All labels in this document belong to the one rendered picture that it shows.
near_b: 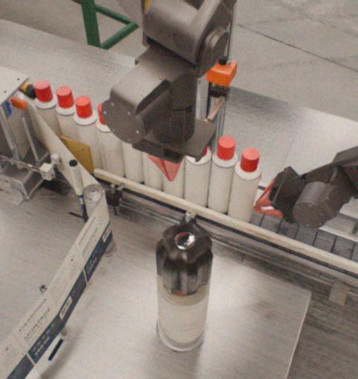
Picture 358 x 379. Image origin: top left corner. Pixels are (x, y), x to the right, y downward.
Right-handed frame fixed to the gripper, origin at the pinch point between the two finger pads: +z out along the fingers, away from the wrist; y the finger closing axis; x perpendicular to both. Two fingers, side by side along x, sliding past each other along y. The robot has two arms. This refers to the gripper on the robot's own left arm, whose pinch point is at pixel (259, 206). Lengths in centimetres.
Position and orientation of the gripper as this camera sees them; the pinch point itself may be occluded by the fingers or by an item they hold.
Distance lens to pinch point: 99.3
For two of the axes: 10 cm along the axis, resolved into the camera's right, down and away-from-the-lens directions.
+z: -5.7, 2.9, 7.7
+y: -4.2, 7.0, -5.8
